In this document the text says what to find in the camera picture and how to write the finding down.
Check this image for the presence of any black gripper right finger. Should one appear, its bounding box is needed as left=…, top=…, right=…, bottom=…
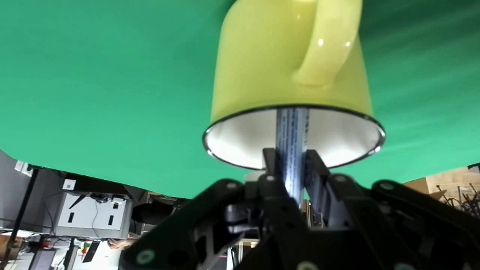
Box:
left=303, top=148, right=480, bottom=270

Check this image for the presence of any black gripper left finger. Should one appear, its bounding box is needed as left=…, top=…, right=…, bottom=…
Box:
left=118, top=146, right=307, bottom=270

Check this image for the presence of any yellow enamel cup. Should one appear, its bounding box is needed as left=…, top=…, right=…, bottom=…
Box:
left=201, top=0, right=388, bottom=172

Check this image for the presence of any small brown cardboard box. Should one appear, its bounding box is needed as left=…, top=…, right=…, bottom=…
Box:
left=403, top=164, right=480, bottom=202

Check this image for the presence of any green table cloth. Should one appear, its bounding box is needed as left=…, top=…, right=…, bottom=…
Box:
left=0, top=0, right=480, bottom=200

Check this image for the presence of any black light stand pole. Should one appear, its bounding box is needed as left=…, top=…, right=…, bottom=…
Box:
left=0, top=167, right=40, bottom=270

